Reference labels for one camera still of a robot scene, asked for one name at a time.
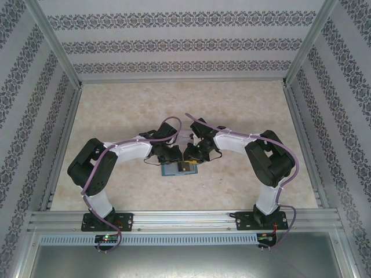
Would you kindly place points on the clear acrylic card stand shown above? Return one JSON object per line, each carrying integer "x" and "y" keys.
{"x": 185, "y": 139}

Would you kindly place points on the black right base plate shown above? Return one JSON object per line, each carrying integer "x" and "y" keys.
{"x": 243, "y": 221}

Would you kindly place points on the aluminium frame post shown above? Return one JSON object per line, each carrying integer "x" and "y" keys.
{"x": 311, "y": 43}
{"x": 55, "y": 43}

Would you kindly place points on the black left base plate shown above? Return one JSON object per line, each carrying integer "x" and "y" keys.
{"x": 125, "y": 221}

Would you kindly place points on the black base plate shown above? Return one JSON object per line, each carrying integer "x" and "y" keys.
{"x": 125, "y": 221}
{"x": 243, "y": 221}

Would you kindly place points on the teal card holder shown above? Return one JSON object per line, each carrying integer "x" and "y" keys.
{"x": 168, "y": 171}

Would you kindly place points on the grey sheet metal tray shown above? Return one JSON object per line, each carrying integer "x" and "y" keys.
{"x": 185, "y": 260}

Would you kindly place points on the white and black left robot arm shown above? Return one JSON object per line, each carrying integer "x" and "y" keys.
{"x": 130, "y": 150}

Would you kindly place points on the left circuit board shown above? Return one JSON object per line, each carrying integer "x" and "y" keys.
{"x": 105, "y": 238}

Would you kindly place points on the right circuit board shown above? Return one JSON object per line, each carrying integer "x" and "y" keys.
{"x": 266, "y": 237}

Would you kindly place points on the circuit board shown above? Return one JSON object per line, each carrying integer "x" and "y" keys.
{"x": 266, "y": 237}
{"x": 105, "y": 238}

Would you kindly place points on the aluminium mounting rail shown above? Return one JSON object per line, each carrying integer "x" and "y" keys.
{"x": 185, "y": 220}

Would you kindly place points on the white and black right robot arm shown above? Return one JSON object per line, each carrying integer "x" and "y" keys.
{"x": 232, "y": 142}

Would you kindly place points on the dark gold card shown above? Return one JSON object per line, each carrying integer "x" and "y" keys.
{"x": 184, "y": 167}

